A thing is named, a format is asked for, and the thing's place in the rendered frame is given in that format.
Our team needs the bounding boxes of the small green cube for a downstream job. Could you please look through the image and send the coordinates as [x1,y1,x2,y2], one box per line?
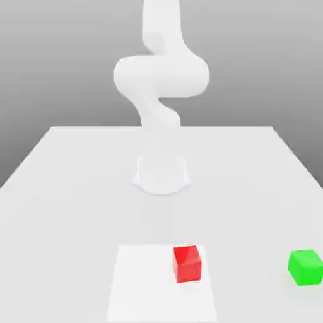
[287,249,323,287]

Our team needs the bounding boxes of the small red cube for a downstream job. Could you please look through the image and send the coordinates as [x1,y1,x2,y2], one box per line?
[172,245,203,284]

